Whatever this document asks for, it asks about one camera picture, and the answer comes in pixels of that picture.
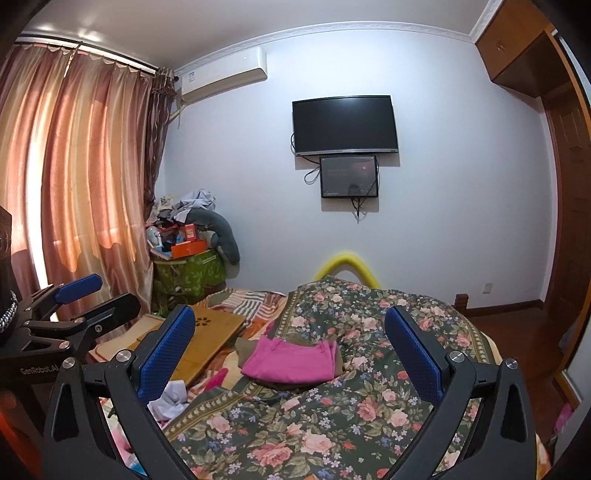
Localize orange yellow blanket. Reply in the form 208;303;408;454
536;436;552;480

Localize pink slipper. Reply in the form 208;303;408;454
553;403;573;435

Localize green storage box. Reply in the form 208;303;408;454
151;250;226;317

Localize white crumpled cloth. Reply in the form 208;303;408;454
147;380;188;422

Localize floral green bedspread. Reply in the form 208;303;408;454
165;278;494;479

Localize orange box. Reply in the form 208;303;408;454
170;239;208;260

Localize wooden bedpost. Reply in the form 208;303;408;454
453;293;469;314

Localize grey plush pillow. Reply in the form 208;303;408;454
186;208;240;266

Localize pink striped curtain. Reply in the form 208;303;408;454
1;44;174;320

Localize striped blanket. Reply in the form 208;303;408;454
198;288;287;328

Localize olive green folded pants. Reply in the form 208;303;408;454
233;336;346;384

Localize wooden door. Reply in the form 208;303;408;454
540;82;591;370

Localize yellow bed footboard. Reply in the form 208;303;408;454
314;252;382;289

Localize white air conditioner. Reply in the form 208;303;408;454
177;47;269;106

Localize wooden wardrobe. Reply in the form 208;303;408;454
476;0;569;98

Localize small wall monitor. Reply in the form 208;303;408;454
320;155;379;199

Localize wall television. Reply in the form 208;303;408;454
293;95;399;156

